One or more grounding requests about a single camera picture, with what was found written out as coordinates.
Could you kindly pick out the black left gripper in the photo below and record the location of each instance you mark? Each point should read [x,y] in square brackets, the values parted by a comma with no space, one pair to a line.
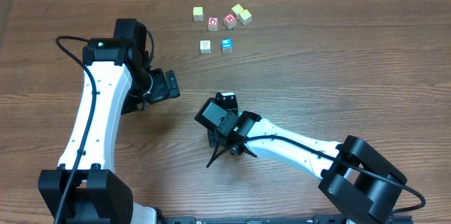
[161,87]

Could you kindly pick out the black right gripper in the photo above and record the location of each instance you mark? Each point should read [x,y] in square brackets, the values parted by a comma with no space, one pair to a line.
[216,138]

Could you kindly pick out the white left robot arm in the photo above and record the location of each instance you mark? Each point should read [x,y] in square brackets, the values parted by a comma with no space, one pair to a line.
[118,79]

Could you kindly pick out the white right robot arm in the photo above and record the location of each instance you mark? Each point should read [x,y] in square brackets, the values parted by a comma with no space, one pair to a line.
[362,184]

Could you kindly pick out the pale wooden block far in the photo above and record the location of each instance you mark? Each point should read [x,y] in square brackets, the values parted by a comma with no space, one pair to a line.
[205,46]

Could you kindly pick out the blue wooden block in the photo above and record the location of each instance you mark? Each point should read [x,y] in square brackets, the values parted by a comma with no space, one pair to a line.
[227,45]

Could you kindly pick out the red wooden block left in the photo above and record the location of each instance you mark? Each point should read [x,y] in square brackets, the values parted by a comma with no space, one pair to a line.
[212,24]

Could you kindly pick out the red wooden block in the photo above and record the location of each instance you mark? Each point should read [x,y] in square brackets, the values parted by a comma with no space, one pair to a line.
[212,24]
[230,21]

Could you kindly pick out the yellow wooden block left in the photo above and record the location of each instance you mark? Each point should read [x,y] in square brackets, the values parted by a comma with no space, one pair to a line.
[198,13]

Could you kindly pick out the yellow wooden block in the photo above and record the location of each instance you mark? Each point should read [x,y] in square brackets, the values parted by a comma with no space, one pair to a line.
[245,17]
[236,10]
[198,13]

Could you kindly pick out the red wooden block right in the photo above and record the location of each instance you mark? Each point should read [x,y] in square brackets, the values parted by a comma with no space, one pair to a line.
[230,21]

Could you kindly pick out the yellow wooden block upper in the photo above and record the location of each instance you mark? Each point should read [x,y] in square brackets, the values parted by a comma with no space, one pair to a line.
[236,10]

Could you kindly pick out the yellow wooden block right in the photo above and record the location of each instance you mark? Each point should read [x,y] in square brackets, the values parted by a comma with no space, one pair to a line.
[245,17]

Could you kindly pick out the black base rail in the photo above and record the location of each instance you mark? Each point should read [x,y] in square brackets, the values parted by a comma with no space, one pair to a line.
[320,219]

